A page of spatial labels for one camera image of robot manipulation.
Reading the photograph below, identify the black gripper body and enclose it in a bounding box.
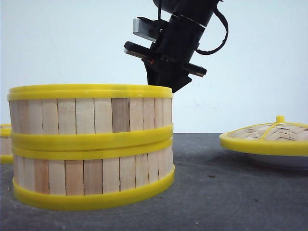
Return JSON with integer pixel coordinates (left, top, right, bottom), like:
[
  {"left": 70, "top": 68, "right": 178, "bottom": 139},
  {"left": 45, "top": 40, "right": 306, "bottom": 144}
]
[{"left": 124, "top": 15, "right": 206, "bottom": 77}]

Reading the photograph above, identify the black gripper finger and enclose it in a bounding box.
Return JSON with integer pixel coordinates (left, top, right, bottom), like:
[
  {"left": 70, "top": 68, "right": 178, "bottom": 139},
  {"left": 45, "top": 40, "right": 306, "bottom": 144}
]
[{"left": 142, "top": 59, "right": 192, "bottom": 93}]

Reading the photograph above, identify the woven bamboo steamer lid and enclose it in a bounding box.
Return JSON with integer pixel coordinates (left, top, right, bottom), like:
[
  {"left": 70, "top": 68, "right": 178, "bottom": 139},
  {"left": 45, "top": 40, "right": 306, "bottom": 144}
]
[{"left": 219, "top": 115, "right": 308, "bottom": 157}]

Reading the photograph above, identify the bamboo steamer basket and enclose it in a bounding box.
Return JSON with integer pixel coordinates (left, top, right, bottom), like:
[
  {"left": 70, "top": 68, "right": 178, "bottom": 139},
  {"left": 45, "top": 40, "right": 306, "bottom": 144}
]
[
  {"left": 13, "top": 134, "right": 175, "bottom": 211},
  {"left": 0, "top": 124, "right": 13, "bottom": 164}
]

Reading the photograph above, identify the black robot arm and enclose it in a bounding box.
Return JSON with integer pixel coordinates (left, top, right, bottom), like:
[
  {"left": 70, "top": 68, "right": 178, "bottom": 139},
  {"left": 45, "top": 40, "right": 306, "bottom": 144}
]
[{"left": 124, "top": 0, "right": 229, "bottom": 92}]

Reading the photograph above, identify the white plate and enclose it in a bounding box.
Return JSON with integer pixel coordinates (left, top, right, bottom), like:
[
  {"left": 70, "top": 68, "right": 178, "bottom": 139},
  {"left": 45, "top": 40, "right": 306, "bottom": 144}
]
[{"left": 246, "top": 154, "right": 308, "bottom": 170}]

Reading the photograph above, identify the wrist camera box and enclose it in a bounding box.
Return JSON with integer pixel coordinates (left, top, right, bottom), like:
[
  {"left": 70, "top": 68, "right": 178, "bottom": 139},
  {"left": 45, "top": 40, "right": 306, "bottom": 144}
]
[{"left": 132, "top": 17, "right": 168, "bottom": 42}]

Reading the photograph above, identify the black cable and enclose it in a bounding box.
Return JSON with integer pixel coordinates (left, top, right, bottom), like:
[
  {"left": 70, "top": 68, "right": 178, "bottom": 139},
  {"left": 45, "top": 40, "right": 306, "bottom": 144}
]
[{"left": 156, "top": 0, "right": 229, "bottom": 55}]

